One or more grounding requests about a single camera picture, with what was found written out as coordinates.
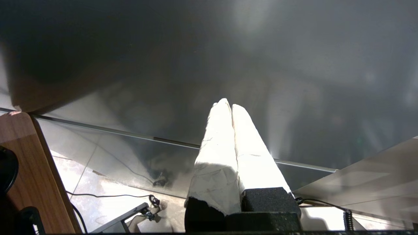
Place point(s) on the black round object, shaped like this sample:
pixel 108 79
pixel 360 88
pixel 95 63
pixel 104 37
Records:
pixel 6 169

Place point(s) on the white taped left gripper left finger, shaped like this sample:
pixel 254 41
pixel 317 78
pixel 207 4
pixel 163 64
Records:
pixel 215 163

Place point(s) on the black metal stand leg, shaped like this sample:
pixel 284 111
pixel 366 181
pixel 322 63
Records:
pixel 120 217

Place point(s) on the black clamp block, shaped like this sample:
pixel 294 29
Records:
pixel 31 220

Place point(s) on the gray cabinet panel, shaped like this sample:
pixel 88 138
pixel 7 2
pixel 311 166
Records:
pixel 375 182

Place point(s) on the wooden table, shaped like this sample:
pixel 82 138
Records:
pixel 29 163

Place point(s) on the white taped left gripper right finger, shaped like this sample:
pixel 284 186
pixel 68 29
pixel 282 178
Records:
pixel 254 156

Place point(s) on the stainless steel appliance door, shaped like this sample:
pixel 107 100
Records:
pixel 196 49

